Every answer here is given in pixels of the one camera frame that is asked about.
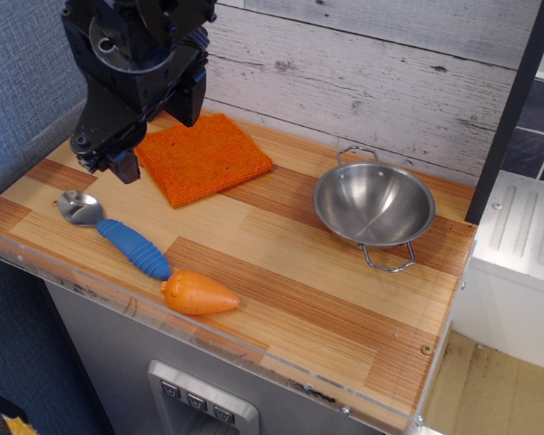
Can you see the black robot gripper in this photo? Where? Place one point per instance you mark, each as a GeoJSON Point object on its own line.
{"type": "Point", "coordinates": [123, 96]}

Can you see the small stainless steel pot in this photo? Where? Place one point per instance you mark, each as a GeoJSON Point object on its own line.
{"type": "Point", "coordinates": [373, 204]}

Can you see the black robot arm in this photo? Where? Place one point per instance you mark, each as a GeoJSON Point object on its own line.
{"type": "Point", "coordinates": [139, 59]}

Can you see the clear acrylic counter edge guard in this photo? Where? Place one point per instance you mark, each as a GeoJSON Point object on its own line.
{"type": "Point", "coordinates": [313, 313]}

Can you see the orange knitted cloth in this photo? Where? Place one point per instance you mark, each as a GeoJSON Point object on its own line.
{"type": "Point", "coordinates": [189, 164]}

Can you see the orange plastic toy carrot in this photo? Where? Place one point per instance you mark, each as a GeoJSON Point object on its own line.
{"type": "Point", "coordinates": [192, 293]}

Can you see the silver toy dishwasher front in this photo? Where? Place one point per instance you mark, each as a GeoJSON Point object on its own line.
{"type": "Point", "coordinates": [157, 372]}

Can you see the yellow object at bottom-left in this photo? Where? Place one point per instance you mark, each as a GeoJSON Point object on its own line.
{"type": "Point", "coordinates": [17, 426]}

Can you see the white toy sink unit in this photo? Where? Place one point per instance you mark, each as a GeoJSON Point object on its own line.
{"type": "Point", "coordinates": [501, 301]}

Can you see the blue-handled metal spoon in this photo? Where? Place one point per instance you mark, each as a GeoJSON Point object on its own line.
{"type": "Point", "coordinates": [83, 210]}

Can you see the dark vertical post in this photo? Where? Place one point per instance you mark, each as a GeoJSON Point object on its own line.
{"type": "Point", "coordinates": [519, 92]}

